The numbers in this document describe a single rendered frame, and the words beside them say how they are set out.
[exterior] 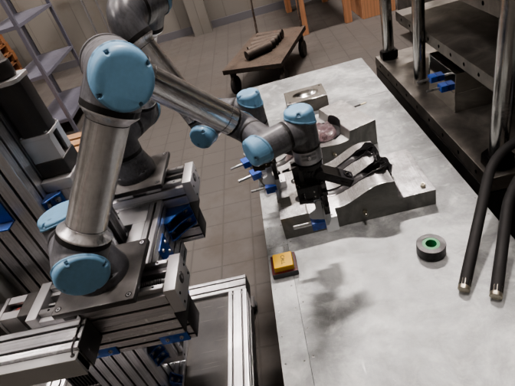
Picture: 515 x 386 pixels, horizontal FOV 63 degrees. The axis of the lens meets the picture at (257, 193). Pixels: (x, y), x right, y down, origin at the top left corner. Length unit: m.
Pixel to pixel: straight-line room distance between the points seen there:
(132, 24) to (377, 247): 0.94
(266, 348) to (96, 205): 1.43
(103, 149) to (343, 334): 0.73
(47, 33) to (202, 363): 7.08
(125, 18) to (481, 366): 1.21
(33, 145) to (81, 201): 0.41
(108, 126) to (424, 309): 0.87
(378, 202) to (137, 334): 0.83
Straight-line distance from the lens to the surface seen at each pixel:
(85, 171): 0.89
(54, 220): 1.06
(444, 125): 1.91
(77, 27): 8.13
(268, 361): 2.12
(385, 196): 1.39
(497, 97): 1.53
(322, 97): 2.12
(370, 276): 1.27
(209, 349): 1.98
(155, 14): 1.34
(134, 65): 0.81
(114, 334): 1.31
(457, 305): 1.21
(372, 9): 6.13
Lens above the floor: 1.76
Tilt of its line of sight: 35 degrees down
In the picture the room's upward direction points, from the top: 18 degrees counter-clockwise
